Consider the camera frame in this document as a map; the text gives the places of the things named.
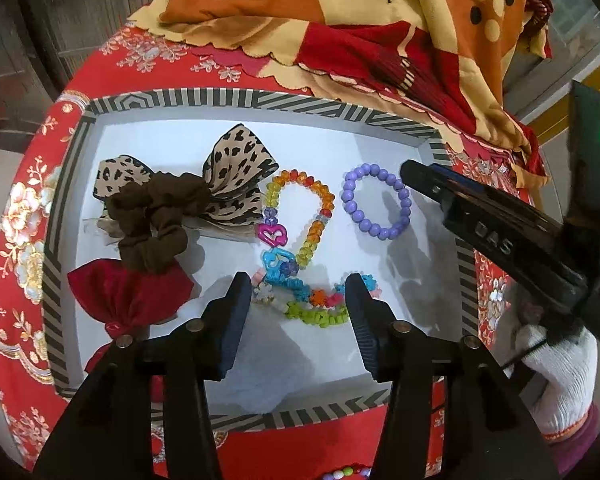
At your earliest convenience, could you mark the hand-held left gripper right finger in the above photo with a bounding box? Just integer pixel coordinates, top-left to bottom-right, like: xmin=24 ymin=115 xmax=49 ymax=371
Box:
xmin=344 ymin=272 xmax=561 ymax=480

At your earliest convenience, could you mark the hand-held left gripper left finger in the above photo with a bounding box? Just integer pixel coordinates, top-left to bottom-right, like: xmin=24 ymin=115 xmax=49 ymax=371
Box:
xmin=32 ymin=271 xmax=255 ymax=480

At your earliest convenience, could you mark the purple bead bracelet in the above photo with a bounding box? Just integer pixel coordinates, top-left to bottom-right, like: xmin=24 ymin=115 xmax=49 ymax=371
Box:
xmin=341 ymin=162 xmax=413 ymax=241

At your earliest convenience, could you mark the multicolour bead bracelet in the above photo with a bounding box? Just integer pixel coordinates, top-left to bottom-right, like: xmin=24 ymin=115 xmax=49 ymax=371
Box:
xmin=320 ymin=466 xmax=377 ymax=479

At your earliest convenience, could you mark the yellow door frame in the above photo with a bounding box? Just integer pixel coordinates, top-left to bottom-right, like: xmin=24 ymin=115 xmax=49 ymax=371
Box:
xmin=535 ymin=35 xmax=600 ymax=146

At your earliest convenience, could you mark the person's right forearm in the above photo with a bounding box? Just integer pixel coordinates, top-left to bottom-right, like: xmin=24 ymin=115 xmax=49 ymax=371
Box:
xmin=544 ymin=402 xmax=600 ymax=466

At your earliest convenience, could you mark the colourful plastic link chain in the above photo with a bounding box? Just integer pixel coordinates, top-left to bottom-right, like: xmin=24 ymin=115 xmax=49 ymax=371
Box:
xmin=256 ymin=207 xmax=311 ymax=301

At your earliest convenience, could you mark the person's right hand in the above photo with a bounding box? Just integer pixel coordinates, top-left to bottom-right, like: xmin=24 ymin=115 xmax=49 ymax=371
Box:
xmin=514 ymin=324 xmax=600 ymax=437

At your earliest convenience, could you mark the brown scrunchie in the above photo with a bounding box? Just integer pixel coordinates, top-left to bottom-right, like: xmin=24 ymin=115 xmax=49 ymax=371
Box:
xmin=105 ymin=171 xmax=212 ymax=275

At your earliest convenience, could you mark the leopard print bow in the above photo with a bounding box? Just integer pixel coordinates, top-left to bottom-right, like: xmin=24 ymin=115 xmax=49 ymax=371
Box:
xmin=92 ymin=124 xmax=281 ymax=241

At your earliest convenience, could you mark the rainbow crystal bead bracelet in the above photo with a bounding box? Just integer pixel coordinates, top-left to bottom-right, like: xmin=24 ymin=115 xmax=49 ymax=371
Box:
xmin=265 ymin=167 xmax=336 ymax=271

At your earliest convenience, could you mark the red floral tablecloth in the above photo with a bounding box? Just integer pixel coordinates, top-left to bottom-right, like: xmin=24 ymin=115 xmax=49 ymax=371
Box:
xmin=0 ymin=22 xmax=531 ymax=480

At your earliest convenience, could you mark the striped cardboard box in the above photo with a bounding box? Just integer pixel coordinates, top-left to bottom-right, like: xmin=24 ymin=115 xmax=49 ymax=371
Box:
xmin=40 ymin=87 xmax=481 ymax=433

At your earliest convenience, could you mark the red velvet bow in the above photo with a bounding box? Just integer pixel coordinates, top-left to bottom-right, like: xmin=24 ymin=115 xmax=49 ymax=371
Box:
xmin=67 ymin=260 xmax=196 ymax=373

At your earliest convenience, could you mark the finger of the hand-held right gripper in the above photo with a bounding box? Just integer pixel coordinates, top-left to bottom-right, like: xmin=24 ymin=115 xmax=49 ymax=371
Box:
xmin=441 ymin=192 xmax=598 ymax=313
xmin=400 ymin=159 xmax=573 ymax=241

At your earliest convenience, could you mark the grey panelled door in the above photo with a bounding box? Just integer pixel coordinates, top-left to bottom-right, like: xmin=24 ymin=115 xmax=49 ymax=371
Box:
xmin=0 ymin=0 xmax=191 ymax=91

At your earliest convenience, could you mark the orange patterned blanket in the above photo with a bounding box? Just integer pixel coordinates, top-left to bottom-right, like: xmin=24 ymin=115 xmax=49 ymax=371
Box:
xmin=127 ymin=0 xmax=553 ymax=191

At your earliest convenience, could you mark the colourful flower bead bracelet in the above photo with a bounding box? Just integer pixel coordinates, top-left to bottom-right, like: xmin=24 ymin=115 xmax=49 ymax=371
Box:
xmin=252 ymin=270 xmax=383 ymax=311

